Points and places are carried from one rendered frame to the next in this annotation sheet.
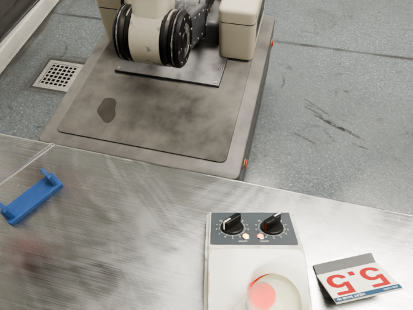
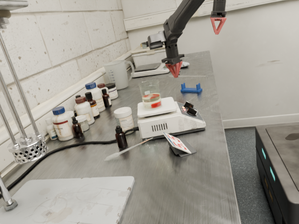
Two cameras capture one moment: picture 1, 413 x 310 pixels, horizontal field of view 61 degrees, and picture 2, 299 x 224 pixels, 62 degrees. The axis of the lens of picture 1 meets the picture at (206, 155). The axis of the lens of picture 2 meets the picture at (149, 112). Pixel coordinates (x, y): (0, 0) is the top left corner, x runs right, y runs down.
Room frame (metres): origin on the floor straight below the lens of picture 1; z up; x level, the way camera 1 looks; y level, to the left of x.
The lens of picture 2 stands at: (0.03, -0.79, 1.10)
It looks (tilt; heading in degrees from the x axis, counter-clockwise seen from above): 20 degrees down; 88
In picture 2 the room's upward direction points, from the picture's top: 11 degrees counter-clockwise
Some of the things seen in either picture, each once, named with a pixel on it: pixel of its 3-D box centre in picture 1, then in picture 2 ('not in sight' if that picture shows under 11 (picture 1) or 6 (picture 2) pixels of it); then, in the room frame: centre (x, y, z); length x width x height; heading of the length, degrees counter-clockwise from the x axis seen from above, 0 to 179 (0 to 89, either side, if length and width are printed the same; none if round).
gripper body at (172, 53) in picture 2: not in sight; (171, 52); (0.23, 0.36, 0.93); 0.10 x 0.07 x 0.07; 44
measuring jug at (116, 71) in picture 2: not in sight; (119, 74); (-0.04, 0.64, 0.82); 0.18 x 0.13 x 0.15; 161
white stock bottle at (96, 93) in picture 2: not in sight; (94, 97); (-0.16, 0.30, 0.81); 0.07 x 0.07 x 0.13
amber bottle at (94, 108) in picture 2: not in sight; (91, 105); (-0.17, 0.22, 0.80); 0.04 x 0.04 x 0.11
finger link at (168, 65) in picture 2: not in sight; (175, 67); (0.24, 0.36, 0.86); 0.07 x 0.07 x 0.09; 44
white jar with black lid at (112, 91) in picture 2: not in sight; (110, 91); (-0.10, 0.46, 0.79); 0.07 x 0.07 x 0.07
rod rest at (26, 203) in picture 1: (29, 194); (190, 87); (0.28, 0.29, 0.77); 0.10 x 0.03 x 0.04; 134
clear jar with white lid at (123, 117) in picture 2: not in sight; (124, 121); (-0.03, 0.00, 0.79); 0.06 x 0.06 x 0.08
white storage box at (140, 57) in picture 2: not in sight; (154, 54); (0.23, 1.21, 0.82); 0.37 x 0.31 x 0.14; 77
